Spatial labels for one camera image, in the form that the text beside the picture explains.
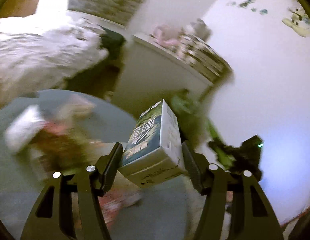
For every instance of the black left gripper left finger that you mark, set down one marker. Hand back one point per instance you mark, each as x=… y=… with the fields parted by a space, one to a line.
x=51 y=216

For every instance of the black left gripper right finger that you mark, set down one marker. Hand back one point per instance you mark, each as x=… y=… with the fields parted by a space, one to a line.
x=252 y=216

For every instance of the white plastic bag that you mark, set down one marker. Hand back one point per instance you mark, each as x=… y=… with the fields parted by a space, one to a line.
x=24 y=128

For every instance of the blue white milk carton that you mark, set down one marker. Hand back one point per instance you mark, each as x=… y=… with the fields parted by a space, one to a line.
x=153 y=153

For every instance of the green spray bottle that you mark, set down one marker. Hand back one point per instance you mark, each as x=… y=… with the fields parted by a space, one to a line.
x=196 y=127

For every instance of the red snack box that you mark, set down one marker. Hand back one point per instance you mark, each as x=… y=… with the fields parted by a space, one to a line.
x=65 y=148

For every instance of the round grey blue table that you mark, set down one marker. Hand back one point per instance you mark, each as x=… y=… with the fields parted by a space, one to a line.
x=163 y=212

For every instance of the stack of books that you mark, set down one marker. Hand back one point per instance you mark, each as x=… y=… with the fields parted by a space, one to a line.
x=197 y=54

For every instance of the white desk cabinet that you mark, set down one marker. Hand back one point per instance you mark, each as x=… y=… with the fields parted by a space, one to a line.
x=152 y=73

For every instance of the pink plush toys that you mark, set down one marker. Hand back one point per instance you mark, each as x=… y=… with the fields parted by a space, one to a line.
x=167 y=36

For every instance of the bed with white duvet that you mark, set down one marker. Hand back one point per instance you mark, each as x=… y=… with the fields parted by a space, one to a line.
x=45 y=52

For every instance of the dark green pillow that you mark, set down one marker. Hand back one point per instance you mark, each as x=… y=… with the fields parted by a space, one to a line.
x=113 y=42

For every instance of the brown wooden headboard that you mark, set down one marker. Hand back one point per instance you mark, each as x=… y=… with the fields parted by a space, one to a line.
x=18 y=8

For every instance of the wall stickers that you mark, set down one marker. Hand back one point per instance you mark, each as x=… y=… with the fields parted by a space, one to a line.
x=289 y=12

